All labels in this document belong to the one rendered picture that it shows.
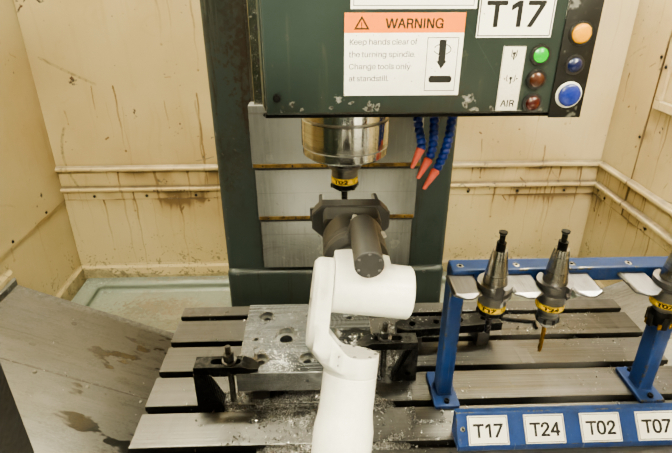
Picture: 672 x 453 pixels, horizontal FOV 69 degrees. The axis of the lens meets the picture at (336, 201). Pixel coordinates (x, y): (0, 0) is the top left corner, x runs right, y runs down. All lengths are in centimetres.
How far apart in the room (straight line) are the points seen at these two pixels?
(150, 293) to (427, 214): 115
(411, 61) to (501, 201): 137
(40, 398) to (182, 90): 100
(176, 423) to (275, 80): 75
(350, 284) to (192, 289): 153
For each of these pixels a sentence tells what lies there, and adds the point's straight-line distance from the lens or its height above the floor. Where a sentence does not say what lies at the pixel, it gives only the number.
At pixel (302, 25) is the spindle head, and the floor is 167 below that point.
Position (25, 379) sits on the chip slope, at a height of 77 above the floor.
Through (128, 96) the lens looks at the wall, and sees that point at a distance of 185.
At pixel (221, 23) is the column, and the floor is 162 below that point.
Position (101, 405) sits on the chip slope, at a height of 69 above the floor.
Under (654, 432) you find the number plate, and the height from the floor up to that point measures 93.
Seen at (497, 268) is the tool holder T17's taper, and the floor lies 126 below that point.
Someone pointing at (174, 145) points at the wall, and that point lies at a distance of 185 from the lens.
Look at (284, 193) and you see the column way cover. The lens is 142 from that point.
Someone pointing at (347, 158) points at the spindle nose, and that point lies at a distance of 84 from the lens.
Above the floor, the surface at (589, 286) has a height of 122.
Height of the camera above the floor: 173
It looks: 25 degrees down
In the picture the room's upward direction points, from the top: straight up
